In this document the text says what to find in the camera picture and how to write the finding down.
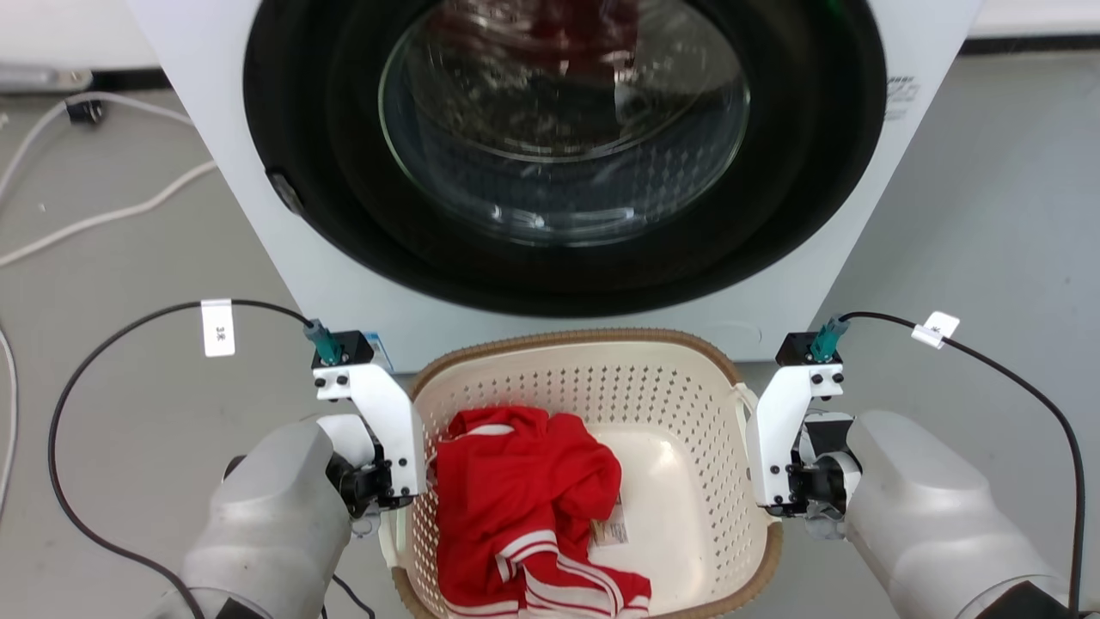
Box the white right cable tag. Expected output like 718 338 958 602
910 310 962 350

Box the white left cable tag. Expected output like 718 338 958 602
200 298 236 359

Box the white power strip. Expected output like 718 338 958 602
0 64 95 95

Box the white cable tag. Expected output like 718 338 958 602
200 298 236 359
910 310 962 350

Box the green left cable connector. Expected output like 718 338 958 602
303 318 344 366

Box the black round washer door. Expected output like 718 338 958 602
243 0 888 319

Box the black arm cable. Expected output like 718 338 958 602
47 298 315 619
838 311 1086 616

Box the thin black cable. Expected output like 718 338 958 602
320 573 377 619

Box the white floor cable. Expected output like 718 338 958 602
0 325 20 521
0 91 197 207
0 159 218 268

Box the white front-load washing machine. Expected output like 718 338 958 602
125 0 985 376

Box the green right cable connector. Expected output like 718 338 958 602
808 316 852 363

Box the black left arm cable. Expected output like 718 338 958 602
47 298 315 619

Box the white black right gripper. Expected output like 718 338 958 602
785 413 862 541

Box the grey washer door latch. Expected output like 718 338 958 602
266 169 307 217

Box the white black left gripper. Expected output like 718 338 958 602
318 415 415 539

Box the cream perforated laundry basket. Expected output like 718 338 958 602
378 328 785 619

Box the white printed clothing tag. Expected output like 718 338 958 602
590 494 630 548

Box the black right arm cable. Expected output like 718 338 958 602
838 311 1086 616

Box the red white-striped garment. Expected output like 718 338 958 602
433 406 653 619

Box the green cable connector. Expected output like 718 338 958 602
303 318 344 366
808 316 852 363

